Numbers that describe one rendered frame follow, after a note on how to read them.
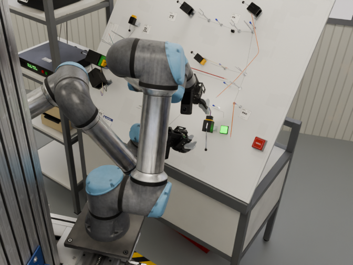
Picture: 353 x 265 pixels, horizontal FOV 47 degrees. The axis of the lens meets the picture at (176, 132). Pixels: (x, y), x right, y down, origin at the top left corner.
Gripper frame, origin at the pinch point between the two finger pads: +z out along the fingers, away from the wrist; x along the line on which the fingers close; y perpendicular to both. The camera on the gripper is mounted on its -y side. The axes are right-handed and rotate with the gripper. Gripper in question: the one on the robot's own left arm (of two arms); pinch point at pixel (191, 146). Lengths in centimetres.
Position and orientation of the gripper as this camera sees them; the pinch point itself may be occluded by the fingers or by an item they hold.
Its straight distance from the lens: 183.6
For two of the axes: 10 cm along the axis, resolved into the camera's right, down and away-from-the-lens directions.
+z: 7.0, 1.5, 6.9
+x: -3.7, -7.6, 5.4
